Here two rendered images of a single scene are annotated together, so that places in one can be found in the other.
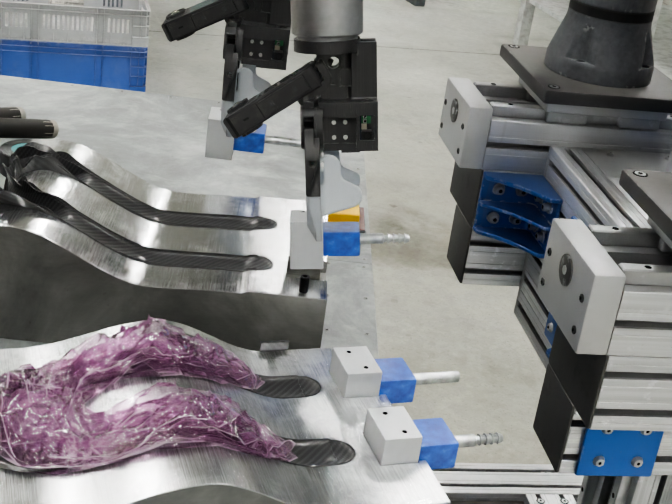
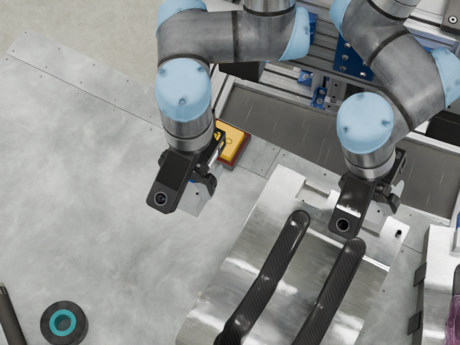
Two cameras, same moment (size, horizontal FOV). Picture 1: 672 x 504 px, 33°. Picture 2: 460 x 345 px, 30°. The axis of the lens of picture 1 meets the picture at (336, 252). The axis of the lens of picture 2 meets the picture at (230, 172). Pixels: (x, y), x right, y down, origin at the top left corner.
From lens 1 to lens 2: 1.48 m
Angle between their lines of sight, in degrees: 54
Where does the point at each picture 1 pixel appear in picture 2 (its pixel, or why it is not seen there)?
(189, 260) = (332, 283)
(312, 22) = (386, 168)
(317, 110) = (386, 185)
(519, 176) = not seen: hidden behind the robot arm
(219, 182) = (125, 192)
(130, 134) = (10, 224)
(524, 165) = not seen: hidden behind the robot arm
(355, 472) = not seen: outside the picture
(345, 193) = (399, 189)
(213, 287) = (378, 284)
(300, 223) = (381, 219)
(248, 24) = (207, 157)
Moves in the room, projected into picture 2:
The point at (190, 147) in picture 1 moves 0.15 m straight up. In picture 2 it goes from (51, 187) to (33, 155)
